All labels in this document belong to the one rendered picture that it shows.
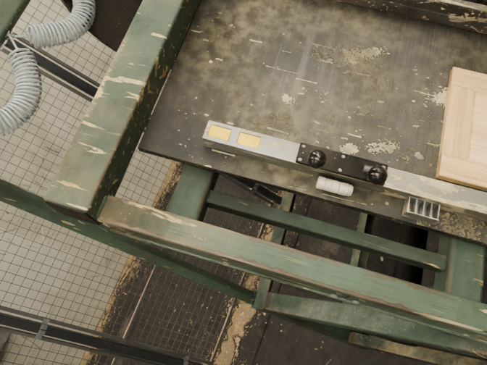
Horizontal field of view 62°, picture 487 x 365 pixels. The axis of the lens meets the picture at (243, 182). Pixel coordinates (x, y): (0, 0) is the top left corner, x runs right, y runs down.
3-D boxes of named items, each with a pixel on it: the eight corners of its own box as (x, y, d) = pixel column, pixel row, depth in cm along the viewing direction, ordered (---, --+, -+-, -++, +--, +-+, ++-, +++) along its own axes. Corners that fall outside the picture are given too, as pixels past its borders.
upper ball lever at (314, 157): (321, 166, 91) (324, 171, 78) (304, 161, 92) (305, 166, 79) (325, 149, 91) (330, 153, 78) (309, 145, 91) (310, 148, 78)
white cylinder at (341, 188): (314, 190, 93) (348, 199, 92) (317, 185, 90) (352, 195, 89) (317, 178, 94) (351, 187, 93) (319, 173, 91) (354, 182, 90)
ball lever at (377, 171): (373, 179, 90) (385, 188, 77) (356, 175, 91) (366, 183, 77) (378, 163, 90) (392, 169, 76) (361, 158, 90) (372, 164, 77)
